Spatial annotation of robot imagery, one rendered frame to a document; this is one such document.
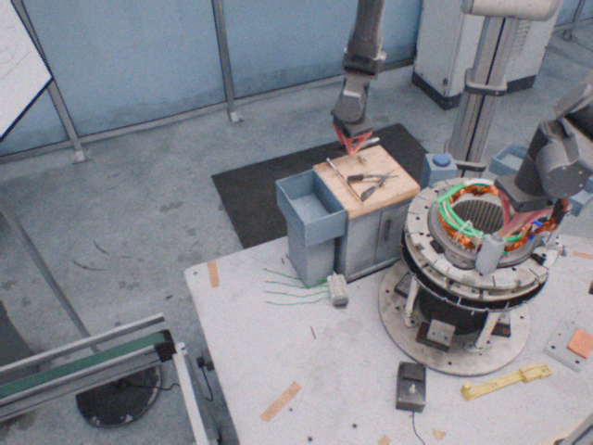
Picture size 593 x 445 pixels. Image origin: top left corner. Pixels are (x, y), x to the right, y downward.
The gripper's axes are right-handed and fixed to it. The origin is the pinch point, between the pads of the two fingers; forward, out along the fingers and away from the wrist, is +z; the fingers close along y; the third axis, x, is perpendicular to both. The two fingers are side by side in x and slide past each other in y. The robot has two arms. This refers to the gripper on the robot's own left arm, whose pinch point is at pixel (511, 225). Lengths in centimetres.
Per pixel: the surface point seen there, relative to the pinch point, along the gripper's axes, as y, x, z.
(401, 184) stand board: -1.3, 34.3, 17.3
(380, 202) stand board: -8.7, 30.1, 18.4
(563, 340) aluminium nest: 31, -4, 42
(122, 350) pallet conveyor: -74, 28, 54
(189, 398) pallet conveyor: -59, 15, 61
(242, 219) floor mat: -22, 142, 122
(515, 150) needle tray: 36, 40, 16
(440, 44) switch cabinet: 125, 219, 66
